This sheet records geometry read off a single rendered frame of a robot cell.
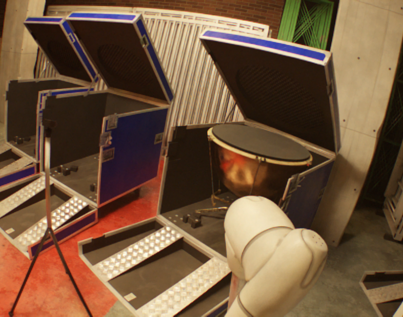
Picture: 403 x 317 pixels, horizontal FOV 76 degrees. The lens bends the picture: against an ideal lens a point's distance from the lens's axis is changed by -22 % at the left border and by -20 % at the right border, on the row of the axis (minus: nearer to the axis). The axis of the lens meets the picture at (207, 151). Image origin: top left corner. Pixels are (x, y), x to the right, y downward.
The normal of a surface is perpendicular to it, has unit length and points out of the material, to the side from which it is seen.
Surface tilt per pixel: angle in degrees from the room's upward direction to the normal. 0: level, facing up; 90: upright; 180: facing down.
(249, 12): 90
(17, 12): 90
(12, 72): 90
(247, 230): 57
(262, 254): 61
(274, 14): 90
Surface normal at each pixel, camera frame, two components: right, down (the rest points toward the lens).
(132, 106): -0.41, 0.20
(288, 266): -0.42, -0.30
